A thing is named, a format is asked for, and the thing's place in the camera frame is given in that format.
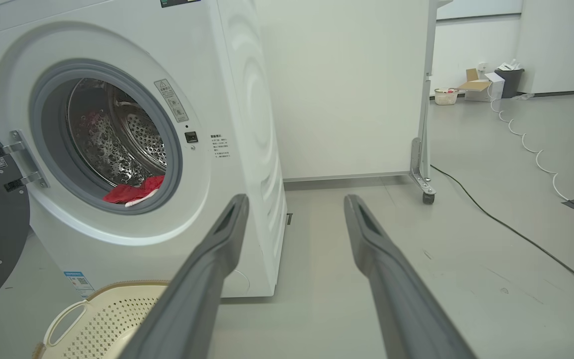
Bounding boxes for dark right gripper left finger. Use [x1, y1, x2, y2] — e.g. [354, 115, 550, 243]
[120, 194, 251, 359]

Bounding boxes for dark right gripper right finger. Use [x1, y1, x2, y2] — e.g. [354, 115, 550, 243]
[344, 194, 477, 359]

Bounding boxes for white garment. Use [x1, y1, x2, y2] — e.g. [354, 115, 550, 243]
[125, 192, 157, 208]

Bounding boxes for red shorts with white stripes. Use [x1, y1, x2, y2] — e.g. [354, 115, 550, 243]
[102, 175, 166, 205]

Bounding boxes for cream perforated laundry basket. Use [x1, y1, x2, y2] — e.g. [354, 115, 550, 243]
[33, 280, 170, 359]

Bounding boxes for white front-load washing machine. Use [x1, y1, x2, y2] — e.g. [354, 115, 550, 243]
[0, 0, 288, 300]

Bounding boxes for small white background basket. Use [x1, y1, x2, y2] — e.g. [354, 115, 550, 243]
[433, 88, 460, 106]

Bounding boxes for open cardboard box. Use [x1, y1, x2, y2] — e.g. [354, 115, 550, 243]
[457, 68, 493, 103]

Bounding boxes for blue energy label sticker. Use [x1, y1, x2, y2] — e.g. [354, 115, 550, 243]
[64, 271, 96, 299]

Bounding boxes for grey metal partition leg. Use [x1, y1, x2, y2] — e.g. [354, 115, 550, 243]
[410, 0, 453, 196]

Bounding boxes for white partition board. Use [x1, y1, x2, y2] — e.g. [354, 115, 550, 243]
[256, 0, 432, 183]

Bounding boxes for white box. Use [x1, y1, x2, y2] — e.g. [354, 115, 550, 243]
[484, 72, 506, 101]

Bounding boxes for dark trash bin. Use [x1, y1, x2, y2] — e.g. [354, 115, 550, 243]
[494, 67, 525, 99]

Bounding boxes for black floor cable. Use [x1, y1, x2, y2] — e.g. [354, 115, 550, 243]
[430, 165, 574, 296]

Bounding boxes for white coiled floor cable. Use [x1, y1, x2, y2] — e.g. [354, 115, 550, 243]
[488, 92, 574, 254]

